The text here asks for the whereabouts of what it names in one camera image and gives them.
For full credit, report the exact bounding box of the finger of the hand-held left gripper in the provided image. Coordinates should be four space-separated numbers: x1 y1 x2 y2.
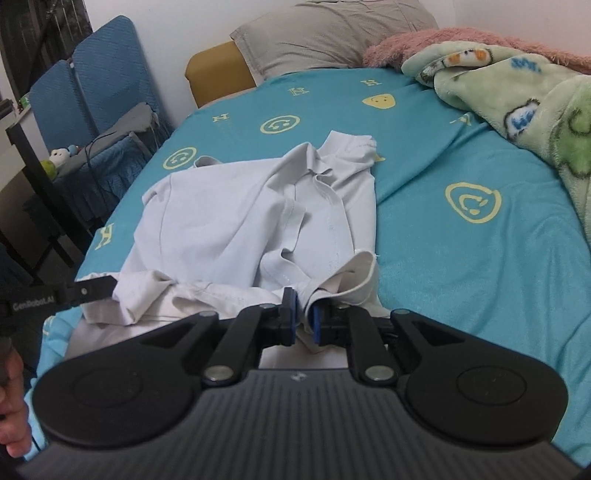
66 274 117 308

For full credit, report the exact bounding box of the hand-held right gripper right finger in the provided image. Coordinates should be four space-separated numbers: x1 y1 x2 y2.
307 299 468 387

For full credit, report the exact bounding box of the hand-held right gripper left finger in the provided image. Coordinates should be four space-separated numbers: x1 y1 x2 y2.
137 287 297 387

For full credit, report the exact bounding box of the white printed t-shirt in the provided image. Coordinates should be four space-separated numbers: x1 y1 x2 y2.
83 130 391 354

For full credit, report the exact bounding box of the person's left hand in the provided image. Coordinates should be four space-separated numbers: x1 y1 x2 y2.
0 344 34 459

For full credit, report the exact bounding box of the white and blue plush toy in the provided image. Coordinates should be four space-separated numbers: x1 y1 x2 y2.
48 145 80 169

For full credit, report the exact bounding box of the grey cloth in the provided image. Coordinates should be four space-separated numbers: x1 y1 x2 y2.
55 102 161 180

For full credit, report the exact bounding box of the blue covered chair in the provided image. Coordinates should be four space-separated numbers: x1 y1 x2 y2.
28 60 100 158
69 15 174 213

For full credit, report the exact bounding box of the tan headboard cushion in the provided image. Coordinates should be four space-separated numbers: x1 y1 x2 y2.
185 41 257 110

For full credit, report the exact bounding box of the dark window grille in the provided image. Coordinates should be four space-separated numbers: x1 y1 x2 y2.
0 0 95 100

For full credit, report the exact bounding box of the grey pillow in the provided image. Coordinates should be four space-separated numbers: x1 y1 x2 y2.
230 0 439 84

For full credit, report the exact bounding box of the pink fuzzy blanket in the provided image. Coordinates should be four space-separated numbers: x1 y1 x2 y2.
362 27 591 78

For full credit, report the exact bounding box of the green cartoon fleece blanket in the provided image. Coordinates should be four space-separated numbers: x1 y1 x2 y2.
401 39 591 252

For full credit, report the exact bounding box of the white desk with dark frame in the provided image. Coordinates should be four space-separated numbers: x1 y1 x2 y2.
0 99 90 282

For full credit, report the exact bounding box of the black cable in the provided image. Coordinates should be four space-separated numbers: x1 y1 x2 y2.
82 129 137 185

